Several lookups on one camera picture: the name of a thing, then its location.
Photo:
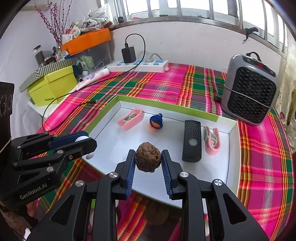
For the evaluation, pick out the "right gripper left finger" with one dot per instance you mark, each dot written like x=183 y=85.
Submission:
x=68 y=219

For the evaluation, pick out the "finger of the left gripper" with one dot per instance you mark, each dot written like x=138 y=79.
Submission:
x=67 y=152
x=45 y=141

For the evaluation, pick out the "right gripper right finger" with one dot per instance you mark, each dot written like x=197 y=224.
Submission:
x=228 y=218

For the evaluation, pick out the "pink clip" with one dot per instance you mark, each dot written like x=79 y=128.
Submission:
x=133 y=118
x=212 y=141

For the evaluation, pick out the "brown walnut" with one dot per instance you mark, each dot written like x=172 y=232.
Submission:
x=156 y=214
x=147 y=157

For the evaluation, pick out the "black rectangular device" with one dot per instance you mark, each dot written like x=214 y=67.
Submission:
x=192 y=147

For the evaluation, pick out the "plaid pink bed cloth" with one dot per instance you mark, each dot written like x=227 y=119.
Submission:
x=266 y=184

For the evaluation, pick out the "yellow green shoe box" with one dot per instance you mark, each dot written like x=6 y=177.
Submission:
x=52 y=85

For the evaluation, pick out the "green white cardboard box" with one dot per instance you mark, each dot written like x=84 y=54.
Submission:
x=113 y=142

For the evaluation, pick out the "white pink tube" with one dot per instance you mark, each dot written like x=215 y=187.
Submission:
x=89 y=79

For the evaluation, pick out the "orange lid storage bin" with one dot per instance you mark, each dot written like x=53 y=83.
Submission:
x=86 y=41

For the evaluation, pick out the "pink flower branches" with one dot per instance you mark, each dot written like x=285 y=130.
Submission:
x=56 y=23

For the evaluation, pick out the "white power strip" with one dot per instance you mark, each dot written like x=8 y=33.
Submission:
x=157 y=66

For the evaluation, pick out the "heart pattern curtain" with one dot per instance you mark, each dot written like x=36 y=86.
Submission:
x=285 y=104

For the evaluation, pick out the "grey black space heater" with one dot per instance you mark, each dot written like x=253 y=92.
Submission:
x=250 y=89

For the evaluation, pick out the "black hook on sill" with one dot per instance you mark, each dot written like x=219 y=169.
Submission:
x=249 y=31

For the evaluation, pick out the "black charger with cable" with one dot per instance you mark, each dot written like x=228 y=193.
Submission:
x=129 y=56

